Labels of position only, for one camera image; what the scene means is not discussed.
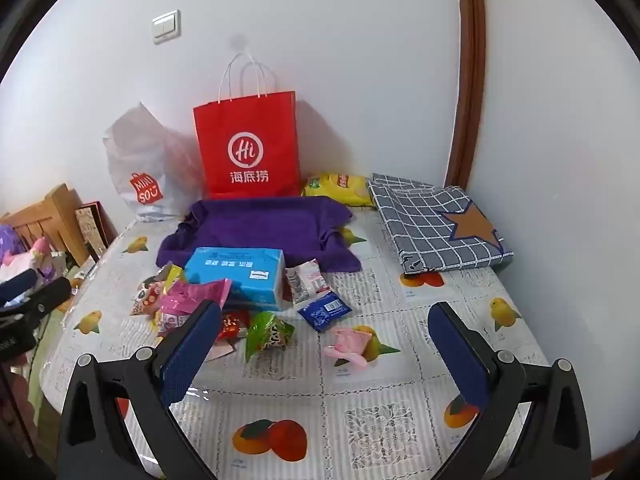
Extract magenta snack packet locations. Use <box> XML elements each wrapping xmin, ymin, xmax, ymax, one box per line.
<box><xmin>154</xmin><ymin>278</ymin><xmax>232</xmax><ymax>337</ymax></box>

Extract red small snack packet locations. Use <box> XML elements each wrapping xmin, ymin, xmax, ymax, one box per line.
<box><xmin>218</xmin><ymin>309</ymin><xmax>250</xmax><ymax>340</ymax></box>

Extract green snack packet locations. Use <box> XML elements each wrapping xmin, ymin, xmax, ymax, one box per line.
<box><xmin>245</xmin><ymin>311</ymin><xmax>295</xmax><ymax>363</ymax></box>

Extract blue snack packet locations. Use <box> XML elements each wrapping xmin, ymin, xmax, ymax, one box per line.
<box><xmin>298</xmin><ymin>290</ymin><xmax>352</xmax><ymax>333</ymax></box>

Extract white red snack packet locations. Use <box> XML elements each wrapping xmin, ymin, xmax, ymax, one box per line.
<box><xmin>285</xmin><ymin>259</ymin><xmax>331</xmax><ymax>306</ymax></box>

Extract pink peach candy packet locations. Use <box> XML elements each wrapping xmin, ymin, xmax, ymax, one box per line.
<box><xmin>322</xmin><ymin>328</ymin><xmax>372</xmax><ymax>368</ymax></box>

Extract panda print snack packet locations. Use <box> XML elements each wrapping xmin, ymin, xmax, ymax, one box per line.
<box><xmin>130</xmin><ymin>262</ymin><xmax>186</xmax><ymax>316</ymax></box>

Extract plush toys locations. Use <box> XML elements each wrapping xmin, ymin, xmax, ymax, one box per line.
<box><xmin>0</xmin><ymin>224</ymin><xmax>66</xmax><ymax>284</ymax></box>

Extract wooden furniture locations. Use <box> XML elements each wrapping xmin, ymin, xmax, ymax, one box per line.
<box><xmin>1</xmin><ymin>183</ymin><xmax>89</xmax><ymax>266</ymax></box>

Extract framed picture box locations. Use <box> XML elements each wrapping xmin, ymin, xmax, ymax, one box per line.
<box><xmin>75</xmin><ymin>200</ymin><xmax>117</xmax><ymax>262</ymax></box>

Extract blue tissue pack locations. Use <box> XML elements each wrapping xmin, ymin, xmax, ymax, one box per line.
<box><xmin>184</xmin><ymin>247</ymin><xmax>285</xmax><ymax>311</ymax></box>

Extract white Miniso plastic bag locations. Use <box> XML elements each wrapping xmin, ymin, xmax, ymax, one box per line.
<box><xmin>103</xmin><ymin>104</ymin><xmax>205</xmax><ymax>221</ymax></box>

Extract purple towel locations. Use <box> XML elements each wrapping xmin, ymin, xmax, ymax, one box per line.
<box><xmin>155</xmin><ymin>196</ymin><xmax>361</xmax><ymax>273</ymax></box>

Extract grey plaid star pouch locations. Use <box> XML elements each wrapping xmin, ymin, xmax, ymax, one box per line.
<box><xmin>368</xmin><ymin>174</ymin><xmax>514</xmax><ymax>275</ymax></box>

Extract red paper shopping bag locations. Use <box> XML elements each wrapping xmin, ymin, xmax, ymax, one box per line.
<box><xmin>193</xmin><ymin>58</ymin><xmax>302</xmax><ymax>200</ymax></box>

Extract yellow chips bag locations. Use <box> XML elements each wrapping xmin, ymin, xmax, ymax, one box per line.
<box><xmin>302</xmin><ymin>174</ymin><xmax>374</xmax><ymax>207</ymax></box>

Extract white light switch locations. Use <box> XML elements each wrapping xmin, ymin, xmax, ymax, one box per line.
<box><xmin>152</xmin><ymin>10</ymin><xmax>181</xmax><ymax>44</ymax></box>

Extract brown door frame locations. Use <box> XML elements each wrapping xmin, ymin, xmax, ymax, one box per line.
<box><xmin>445</xmin><ymin>0</ymin><xmax>487</xmax><ymax>188</ymax></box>

